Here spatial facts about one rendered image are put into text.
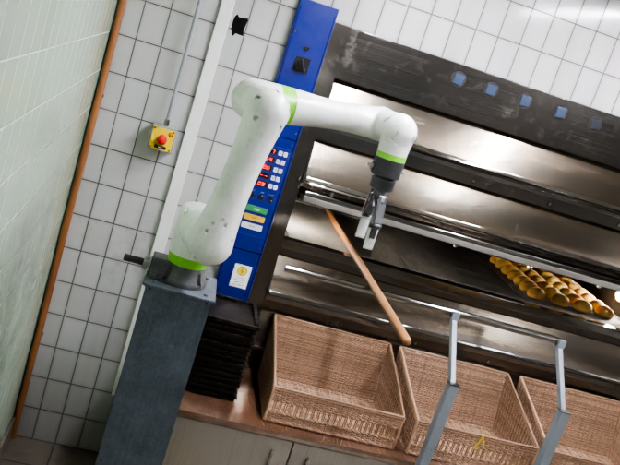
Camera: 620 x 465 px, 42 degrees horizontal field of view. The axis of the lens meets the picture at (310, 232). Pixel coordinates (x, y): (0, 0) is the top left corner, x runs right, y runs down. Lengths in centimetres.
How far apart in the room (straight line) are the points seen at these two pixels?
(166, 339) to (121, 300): 109
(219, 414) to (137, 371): 71
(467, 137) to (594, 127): 56
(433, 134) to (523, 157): 42
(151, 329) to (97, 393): 129
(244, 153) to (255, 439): 135
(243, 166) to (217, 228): 19
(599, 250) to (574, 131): 57
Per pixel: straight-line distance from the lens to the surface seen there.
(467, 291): 370
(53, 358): 368
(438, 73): 344
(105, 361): 365
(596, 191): 378
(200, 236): 225
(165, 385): 254
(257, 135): 220
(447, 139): 349
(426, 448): 327
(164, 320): 245
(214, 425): 315
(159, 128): 327
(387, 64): 339
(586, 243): 384
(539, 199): 369
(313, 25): 330
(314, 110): 241
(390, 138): 240
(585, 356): 405
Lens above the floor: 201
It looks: 13 degrees down
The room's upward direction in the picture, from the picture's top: 18 degrees clockwise
